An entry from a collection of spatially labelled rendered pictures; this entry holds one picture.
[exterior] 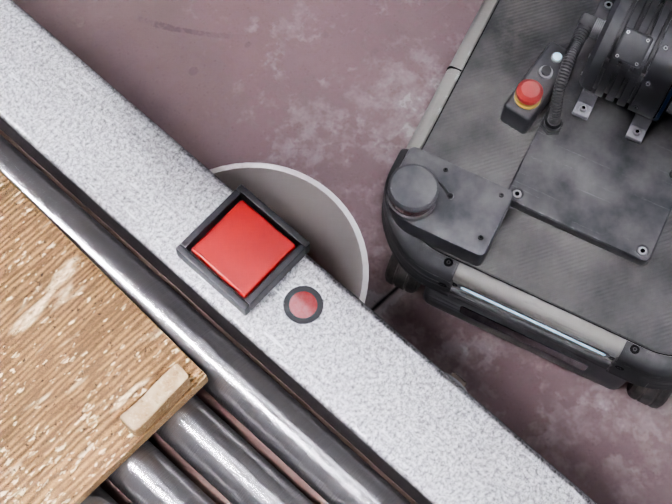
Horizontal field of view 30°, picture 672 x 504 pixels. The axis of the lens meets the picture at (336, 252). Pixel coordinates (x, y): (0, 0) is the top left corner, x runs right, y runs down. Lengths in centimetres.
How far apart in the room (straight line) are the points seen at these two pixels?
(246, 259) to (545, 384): 103
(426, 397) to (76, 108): 38
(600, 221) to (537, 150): 13
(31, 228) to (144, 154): 11
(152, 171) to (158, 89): 108
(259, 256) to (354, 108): 111
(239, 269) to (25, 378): 18
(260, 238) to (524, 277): 79
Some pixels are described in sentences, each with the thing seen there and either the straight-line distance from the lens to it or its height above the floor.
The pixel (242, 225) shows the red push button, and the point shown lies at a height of 93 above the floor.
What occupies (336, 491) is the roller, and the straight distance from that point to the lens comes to 96.
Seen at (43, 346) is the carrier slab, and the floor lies 94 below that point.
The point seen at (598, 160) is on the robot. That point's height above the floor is 26.
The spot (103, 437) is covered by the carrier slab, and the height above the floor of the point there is 94.
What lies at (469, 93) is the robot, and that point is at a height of 24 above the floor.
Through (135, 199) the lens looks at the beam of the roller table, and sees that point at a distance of 104.
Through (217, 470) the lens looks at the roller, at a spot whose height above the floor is 92.
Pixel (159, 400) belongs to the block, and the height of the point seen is 96.
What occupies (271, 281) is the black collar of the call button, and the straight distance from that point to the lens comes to 98.
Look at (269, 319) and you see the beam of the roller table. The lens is 99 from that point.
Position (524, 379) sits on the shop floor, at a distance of 195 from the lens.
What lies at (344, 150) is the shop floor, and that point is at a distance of 206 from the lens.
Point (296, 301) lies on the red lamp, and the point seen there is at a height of 92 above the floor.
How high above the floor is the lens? 186
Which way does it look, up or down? 70 degrees down
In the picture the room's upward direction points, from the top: 3 degrees clockwise
